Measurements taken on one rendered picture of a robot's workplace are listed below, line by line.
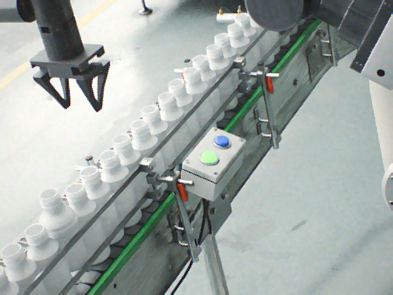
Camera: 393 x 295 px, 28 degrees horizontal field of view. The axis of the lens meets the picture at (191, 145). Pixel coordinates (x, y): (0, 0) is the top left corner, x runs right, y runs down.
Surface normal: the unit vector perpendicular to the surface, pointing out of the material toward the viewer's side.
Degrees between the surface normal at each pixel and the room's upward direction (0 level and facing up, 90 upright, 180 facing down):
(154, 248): 90
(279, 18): 86
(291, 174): 0
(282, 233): 0
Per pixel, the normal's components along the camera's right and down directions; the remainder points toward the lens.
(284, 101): 0.86, 0.08
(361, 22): -0.40, 0.40
